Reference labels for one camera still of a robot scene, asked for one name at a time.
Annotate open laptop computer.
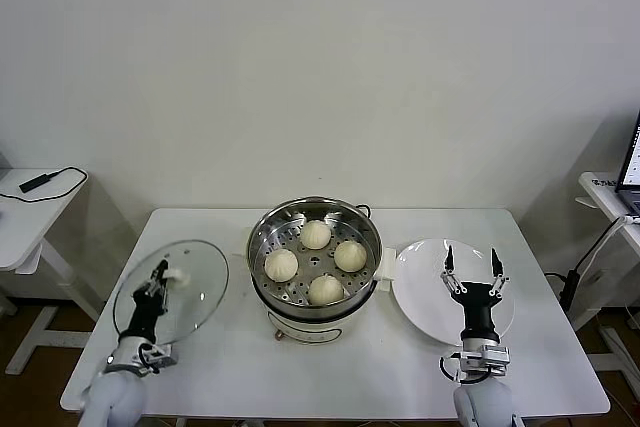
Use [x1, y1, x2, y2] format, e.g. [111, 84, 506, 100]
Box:
[615, 109, 640, 217]

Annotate perforated steel steamer basket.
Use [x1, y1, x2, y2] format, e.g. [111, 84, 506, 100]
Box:
[247, 195, 383, 312]

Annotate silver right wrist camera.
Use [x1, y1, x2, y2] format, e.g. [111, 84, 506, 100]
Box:
[458, 344, 512, 373]

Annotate thin black cable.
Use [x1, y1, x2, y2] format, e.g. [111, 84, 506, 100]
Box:
[0, 166, 88, 204]

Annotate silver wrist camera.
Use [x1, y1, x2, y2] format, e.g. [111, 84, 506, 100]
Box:
[138, 343, 180, 374]
[458, 344, 512, 373]

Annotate white steamed baozi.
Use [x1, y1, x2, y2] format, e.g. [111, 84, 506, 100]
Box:
[307, 274, 346, 307]
[263, 248, 300, 283]
[299, 219, 332, 251]
[333, 240, 369, 272]

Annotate black power adapter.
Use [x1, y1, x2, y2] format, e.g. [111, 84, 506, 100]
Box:
[18, 173, 51, 194]

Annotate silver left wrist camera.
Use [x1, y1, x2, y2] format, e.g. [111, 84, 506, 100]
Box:
[138, 343, 180, 374]

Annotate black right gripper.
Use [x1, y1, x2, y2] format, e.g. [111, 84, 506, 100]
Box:
[439, 245, 512, 343]

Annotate round glass pot lid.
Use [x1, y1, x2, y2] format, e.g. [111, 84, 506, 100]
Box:
[113, 240, 230, 346]

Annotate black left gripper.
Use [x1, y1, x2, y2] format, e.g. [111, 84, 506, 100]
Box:
[117, 260, 171, 344]

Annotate white round plate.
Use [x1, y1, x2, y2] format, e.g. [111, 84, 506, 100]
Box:
[391, 238, 517, 348]

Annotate white laptop side table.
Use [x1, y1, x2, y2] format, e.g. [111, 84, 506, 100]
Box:
[578, 170, 640, 363]

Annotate white laptop cable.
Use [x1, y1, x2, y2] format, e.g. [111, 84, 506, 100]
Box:
[573, 214, 640, 274]

